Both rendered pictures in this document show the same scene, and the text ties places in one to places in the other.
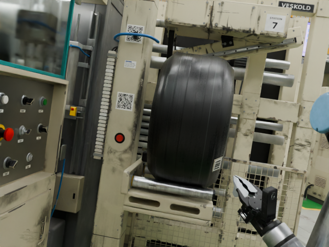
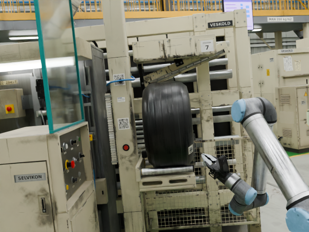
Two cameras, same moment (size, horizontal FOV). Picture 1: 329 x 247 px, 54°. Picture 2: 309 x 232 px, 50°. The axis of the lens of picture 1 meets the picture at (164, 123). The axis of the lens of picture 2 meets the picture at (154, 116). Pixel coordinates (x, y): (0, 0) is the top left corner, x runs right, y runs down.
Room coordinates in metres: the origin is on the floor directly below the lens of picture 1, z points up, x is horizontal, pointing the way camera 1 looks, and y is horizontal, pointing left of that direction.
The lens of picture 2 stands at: (-0.79, 0.08, 1.42)
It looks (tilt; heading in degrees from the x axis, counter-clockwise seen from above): 5 degrees down; 357
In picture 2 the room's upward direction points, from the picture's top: 5 degrees counter-clockwise
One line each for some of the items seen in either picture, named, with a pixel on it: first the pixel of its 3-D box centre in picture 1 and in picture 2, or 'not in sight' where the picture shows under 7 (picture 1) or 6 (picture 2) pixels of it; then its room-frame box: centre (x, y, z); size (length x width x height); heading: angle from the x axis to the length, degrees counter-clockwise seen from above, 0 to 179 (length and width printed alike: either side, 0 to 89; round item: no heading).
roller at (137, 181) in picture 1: (172, 187); (167, 170); (1.30, -0.07, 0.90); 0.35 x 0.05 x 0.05; 84
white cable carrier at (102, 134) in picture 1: (107, 105); (112, 128); (1.43, 0.26, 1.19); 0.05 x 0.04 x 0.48; 174
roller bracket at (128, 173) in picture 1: (135, 173); (140, 167); (1.46, 0.10, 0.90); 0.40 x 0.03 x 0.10; 174
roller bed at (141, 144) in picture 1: (145, 134); (138, 138); (1.84, 0.10, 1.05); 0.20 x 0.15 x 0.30; 84
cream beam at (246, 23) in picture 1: (224, 22); (174, 49); (1.72, -0.24, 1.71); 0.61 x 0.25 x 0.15; 84
